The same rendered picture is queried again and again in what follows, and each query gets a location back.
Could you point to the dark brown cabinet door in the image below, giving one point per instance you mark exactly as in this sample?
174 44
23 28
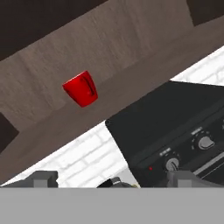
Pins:
207 10
7 132

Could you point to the black toaster oven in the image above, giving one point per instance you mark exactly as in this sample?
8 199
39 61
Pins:
172 128

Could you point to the black kettle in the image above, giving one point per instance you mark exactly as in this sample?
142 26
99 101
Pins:
116 183

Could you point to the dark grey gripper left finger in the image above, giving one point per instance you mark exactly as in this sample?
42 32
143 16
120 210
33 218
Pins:
43 178

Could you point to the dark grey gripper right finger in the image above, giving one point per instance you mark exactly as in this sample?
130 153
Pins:
182 179

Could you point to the grey toaster oven knob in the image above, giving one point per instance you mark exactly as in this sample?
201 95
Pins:
172 164
206 142

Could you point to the red mug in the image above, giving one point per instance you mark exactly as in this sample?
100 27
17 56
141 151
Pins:
81 88

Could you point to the brown wooden wall cabinet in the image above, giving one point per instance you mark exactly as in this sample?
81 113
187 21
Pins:
96 73

